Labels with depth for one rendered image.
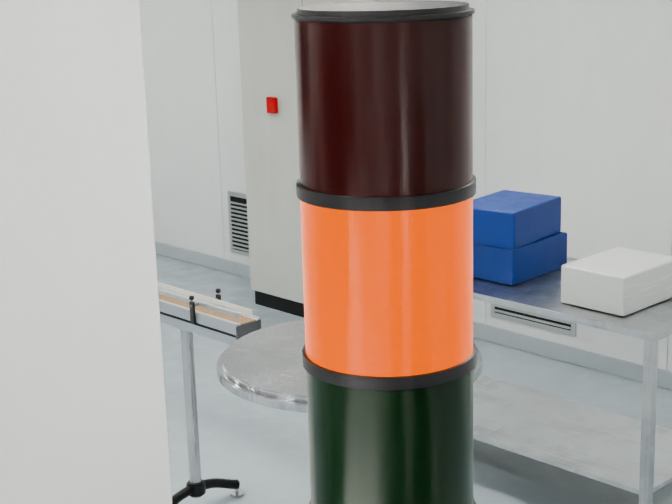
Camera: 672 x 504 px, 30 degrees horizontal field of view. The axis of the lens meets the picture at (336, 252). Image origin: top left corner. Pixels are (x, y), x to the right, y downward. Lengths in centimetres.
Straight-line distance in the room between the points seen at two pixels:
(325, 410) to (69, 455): 172
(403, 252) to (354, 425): 5
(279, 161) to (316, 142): 755
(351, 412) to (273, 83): 750
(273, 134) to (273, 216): 53
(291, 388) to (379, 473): 378
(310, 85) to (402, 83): 3
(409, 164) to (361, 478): 9
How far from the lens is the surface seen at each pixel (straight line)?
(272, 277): 814
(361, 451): 35
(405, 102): 33
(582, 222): 693
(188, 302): 507
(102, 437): 210
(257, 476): 578
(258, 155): 803
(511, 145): 714
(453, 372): 35
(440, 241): 34
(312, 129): 34
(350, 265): 34
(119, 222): 203
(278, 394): 411
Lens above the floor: 237
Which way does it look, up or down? 14 degrees down
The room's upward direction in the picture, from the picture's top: 2 degrees counter-clockwise
